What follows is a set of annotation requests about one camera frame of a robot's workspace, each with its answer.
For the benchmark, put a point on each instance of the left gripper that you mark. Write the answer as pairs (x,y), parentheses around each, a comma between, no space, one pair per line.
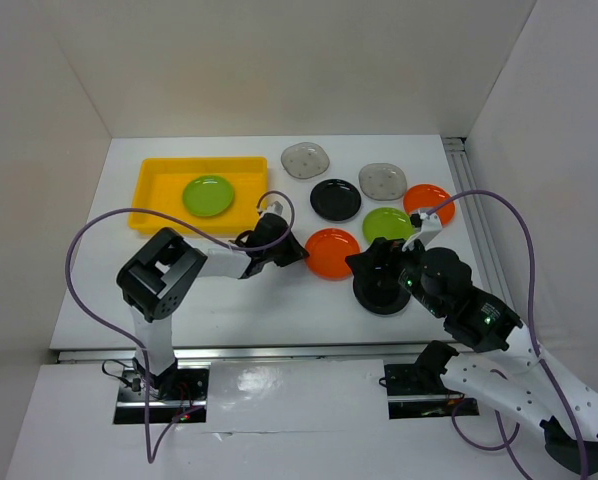
(293,253)

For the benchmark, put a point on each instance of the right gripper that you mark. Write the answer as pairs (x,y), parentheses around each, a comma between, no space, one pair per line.
(361,263)

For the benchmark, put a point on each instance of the black plate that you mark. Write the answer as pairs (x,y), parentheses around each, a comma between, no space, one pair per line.
(380,295)
(335,200)

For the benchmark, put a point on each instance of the orange plate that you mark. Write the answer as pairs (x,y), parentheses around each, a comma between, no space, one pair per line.
(328,249)
(425,197)

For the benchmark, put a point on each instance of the green plate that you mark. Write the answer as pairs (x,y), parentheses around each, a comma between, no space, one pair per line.
(207,196)
(386,222)

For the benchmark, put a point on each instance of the clear grey plate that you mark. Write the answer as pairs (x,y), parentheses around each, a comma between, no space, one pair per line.
(382,181)
(305,160)

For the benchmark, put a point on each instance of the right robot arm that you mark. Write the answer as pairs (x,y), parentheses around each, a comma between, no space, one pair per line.
(535,389)

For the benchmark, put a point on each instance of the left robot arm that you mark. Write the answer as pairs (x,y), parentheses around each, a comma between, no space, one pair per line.
(156,280)

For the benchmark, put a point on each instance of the yellow plastic bin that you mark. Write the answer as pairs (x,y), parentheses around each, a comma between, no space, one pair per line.
(161,182)

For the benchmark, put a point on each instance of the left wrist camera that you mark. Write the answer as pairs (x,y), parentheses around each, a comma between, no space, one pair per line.
(275,208)

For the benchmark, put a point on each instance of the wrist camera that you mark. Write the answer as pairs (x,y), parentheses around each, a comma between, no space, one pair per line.
(426,228)
(275,208)

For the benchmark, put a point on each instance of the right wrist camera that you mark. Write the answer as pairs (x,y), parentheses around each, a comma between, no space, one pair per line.
(426,228)

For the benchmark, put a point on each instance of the aluminium rail front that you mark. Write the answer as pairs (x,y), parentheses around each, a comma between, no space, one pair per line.
(379,350)

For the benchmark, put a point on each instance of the aluminium rail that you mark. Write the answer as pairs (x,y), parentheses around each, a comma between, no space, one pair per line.
(488,262)
(379,350)

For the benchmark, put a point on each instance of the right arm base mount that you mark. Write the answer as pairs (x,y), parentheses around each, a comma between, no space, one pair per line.
(408,397)

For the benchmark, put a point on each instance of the aluminium rail right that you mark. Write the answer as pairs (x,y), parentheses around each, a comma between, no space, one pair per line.
(488,262)

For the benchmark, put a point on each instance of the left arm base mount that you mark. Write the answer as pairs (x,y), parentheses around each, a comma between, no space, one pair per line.
(184,398)

